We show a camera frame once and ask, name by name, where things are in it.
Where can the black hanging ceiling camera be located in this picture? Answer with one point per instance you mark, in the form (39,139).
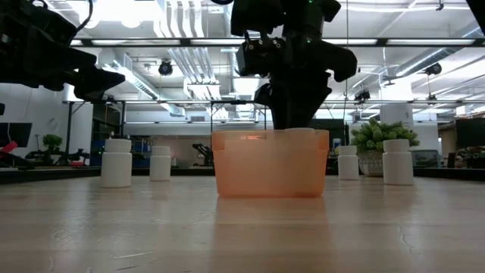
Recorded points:
(433,69)
(165,68)
(362,95)

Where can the small background plant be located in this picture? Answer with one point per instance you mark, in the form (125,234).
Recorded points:
(52,141)

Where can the black background robot arm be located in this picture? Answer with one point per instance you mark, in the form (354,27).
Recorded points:
(204,151)
(57,155)

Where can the white pill bottle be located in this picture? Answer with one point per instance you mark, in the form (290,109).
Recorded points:
(116,167)
(160,165)
(398,165)
(348,165)

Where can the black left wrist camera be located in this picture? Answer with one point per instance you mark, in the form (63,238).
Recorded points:
(34,19)

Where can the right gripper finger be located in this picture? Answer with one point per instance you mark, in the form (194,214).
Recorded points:
(264,95)
(295,106)

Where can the black background monitor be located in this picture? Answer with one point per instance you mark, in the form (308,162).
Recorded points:
(471,132)
(335,127)
(17,133)

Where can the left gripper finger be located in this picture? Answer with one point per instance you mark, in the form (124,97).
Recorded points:
(96,83)
(68,58)

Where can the black overhead light bar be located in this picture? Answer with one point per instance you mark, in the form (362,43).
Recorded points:
(380,42)

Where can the green potted plant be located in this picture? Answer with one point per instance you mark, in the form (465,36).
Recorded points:
(373,138)

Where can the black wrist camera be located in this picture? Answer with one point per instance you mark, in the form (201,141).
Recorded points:
(34,19)
(261,58)

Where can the orange translucent plastic basket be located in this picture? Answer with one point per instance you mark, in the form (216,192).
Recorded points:
(270,170)

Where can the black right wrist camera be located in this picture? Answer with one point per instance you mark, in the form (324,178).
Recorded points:
(261,58)

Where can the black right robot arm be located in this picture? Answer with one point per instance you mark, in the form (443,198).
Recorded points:
(265,15)

